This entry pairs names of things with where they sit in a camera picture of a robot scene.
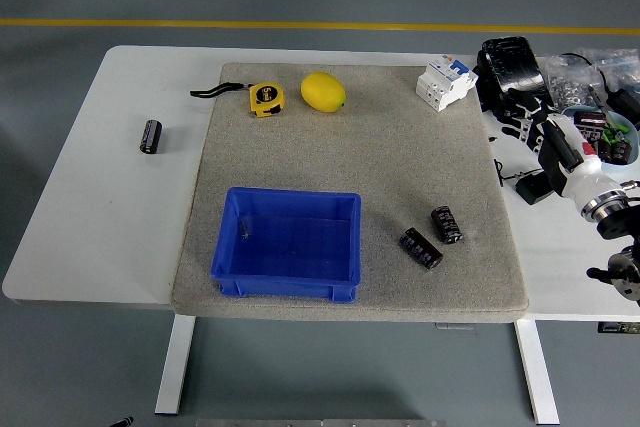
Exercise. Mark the black table control panel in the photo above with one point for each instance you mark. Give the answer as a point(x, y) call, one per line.
point(617, 327)

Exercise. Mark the green plastic piece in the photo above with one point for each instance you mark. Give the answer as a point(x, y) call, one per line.
point(612, 134)

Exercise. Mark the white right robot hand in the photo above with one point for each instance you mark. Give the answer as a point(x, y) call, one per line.
point(582, 179)

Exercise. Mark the yellow tape measure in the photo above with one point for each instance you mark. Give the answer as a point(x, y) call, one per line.
point(267, 99)

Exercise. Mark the clear bag of hardware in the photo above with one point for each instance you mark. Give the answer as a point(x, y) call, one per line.
point(620, 64)

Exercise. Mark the light blue bowl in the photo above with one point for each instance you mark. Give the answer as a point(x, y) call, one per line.
point(632, 134)

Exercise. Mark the white table leg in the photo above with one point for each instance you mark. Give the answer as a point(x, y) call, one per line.
point(537, 372)
point(172, 367)

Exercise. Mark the clear bag of nuts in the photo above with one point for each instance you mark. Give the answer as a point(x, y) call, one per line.
point(570, 87)

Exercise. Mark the grey table bracket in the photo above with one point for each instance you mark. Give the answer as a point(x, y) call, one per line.
point(454, 325)

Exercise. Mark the large dark battery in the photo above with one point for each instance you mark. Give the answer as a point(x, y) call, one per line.
point(591, 119)
point(592, 136)

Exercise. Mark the black cylindrical battery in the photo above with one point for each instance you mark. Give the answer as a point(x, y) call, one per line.
point(151, 137)
point(421, 248)
point(446, 224)

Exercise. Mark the grey-brown table mat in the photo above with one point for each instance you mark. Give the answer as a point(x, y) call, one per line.
point(350, 167)

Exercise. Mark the small clear plastic bag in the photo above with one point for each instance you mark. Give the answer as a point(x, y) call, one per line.
point(245, 227)

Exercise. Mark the blue plastic box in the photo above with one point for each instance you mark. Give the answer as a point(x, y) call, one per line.
point(295, 252)

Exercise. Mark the white circuit breaker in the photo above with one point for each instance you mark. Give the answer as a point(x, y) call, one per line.
point(442, 84)

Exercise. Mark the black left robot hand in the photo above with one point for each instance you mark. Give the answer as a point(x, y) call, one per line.
point(122, 420)

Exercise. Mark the yellow lemon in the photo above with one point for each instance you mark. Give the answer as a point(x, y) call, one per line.
point(322, 92)

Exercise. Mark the black wrapped case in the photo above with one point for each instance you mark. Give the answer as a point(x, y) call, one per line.
point(510, 67)

